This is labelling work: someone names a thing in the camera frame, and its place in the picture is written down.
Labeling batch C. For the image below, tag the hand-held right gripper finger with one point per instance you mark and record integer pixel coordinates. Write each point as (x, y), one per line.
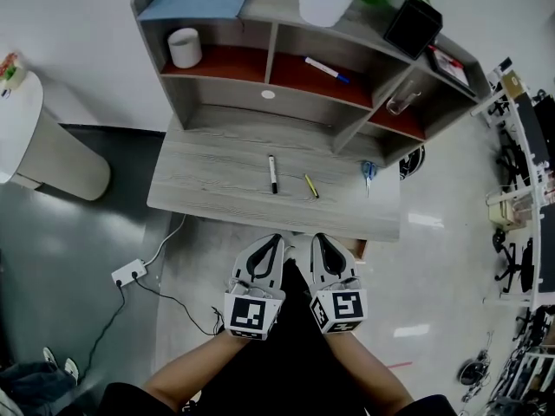
(323, 256)
(338, 255)

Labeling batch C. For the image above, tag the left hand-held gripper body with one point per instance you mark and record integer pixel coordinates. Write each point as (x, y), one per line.
(249, 312)

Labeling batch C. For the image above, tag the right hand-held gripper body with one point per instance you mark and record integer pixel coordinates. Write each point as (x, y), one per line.
(347, 308)

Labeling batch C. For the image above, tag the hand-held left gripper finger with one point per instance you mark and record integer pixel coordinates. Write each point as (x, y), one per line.
(258, 254)
(273, 260)

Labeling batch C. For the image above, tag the yellow pen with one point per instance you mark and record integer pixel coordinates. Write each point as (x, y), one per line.
(311, 186)

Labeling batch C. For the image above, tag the black and white marker pen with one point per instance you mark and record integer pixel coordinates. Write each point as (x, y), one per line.
(272, 174)

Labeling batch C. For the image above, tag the person's left forearm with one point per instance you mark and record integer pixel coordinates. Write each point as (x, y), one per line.
(195, 371)

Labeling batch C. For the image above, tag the person's right forearm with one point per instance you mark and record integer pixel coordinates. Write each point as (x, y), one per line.
(368, 371)

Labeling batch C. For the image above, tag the grey wooden desk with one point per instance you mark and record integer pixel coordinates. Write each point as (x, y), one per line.
(208, 180)

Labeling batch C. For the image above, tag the white office desk row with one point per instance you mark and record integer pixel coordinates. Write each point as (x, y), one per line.
(526, 145)

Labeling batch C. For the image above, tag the person's black clothing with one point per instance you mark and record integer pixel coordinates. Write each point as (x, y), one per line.
(295, 362)

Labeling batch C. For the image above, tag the red floor tape strip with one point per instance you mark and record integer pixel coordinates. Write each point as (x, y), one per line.
(399, 365)

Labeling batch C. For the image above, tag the black and white round device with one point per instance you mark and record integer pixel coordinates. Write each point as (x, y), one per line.
(412, 164)

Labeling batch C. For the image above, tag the white power strip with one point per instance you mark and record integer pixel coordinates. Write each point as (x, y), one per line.
(128, 272)

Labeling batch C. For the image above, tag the black round floor device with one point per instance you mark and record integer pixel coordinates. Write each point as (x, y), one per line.
(473, 372)

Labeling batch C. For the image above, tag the grey wooden shelf unit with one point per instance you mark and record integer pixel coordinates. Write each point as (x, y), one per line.
(225, 89)

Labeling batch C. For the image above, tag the beige box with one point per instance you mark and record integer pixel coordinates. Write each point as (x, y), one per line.
(500, 211)

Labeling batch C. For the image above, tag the clear glass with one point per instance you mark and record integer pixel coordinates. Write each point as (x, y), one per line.
(401, 98)

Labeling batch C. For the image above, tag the black office chair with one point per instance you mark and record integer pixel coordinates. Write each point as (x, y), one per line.
(516, 262)
(498, 106)
(513, 156)

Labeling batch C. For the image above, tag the white marker with blue cap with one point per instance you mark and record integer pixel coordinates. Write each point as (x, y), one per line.
(326, 69)

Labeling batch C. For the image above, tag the white cylindrical cup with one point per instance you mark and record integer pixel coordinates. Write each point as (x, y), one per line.
(184, 48)

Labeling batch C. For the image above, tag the black square pen holder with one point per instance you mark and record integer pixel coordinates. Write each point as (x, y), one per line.
(413, 26)

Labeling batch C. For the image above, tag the white plant pot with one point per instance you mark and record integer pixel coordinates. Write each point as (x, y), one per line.
(324, 3)

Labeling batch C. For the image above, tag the small colourful decoration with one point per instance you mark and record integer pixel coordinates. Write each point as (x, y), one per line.
(11, 73)

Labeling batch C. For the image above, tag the white round pedestal table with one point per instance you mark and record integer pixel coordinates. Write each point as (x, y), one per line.
(47, 150)

